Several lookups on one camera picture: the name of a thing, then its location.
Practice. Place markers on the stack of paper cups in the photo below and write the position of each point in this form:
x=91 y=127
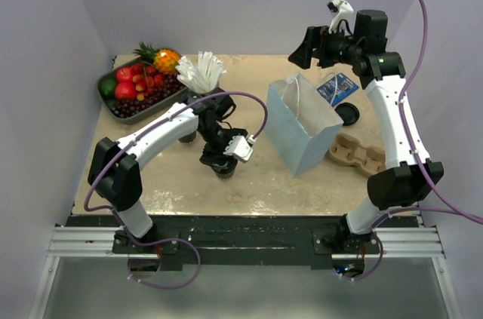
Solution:
x=188 y=139

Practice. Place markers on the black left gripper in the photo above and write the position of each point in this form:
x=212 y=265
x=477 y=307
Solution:
x=210 y=154

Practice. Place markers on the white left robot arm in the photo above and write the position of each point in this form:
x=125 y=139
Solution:
x=116 y=166

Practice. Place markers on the metal straw holder tin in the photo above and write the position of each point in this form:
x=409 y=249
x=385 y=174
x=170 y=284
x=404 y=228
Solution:
x=197 y=95

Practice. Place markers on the green lime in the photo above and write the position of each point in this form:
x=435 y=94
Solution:
x=107 y=88

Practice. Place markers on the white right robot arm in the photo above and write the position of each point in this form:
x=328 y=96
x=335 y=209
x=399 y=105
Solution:
x=382 y=75

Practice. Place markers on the light blue paper bag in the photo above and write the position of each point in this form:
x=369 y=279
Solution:
x=301 y=125

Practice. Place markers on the white paper coffee cup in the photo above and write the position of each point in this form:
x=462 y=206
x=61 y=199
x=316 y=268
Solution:
x=225 y=171

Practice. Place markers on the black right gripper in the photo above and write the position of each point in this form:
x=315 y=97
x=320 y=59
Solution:
x=317 y=37

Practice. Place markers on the dark purple grape bunch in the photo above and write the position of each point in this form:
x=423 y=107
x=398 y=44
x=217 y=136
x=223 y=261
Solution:
x=150 y=91

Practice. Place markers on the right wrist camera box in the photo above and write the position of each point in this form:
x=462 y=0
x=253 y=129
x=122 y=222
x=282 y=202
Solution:
x=341 y=10

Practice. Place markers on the cardboard cup carrier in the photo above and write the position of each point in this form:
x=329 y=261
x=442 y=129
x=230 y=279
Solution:
x=348 y=151

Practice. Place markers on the pineapple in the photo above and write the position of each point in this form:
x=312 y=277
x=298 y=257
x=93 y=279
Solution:
x=165 y=60

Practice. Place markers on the blue card package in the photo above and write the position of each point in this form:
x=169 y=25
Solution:
x=336 y=88

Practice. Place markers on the red apple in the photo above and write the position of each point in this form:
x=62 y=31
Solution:
x=125 y=91
x=124 y=74

